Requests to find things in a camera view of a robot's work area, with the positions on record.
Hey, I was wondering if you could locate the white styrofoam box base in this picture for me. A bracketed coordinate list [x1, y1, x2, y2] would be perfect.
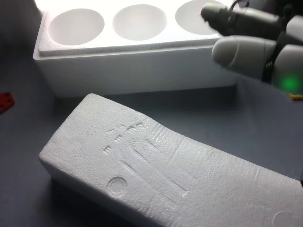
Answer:
[33, 0, 240, 98]

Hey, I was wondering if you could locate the grey table cloth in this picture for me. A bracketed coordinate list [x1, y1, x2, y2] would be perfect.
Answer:
[0, 47, 303, 227]

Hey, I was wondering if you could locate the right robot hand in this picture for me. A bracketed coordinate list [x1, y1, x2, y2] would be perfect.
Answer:
[200, 0, 303, 92]

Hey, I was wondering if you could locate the red pentagon block with holes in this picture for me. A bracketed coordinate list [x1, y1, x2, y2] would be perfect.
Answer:
[0, 91, 16, 115]

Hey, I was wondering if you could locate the white styrofoam lid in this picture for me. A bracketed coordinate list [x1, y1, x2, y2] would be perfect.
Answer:
[38, 92, 303, 227]

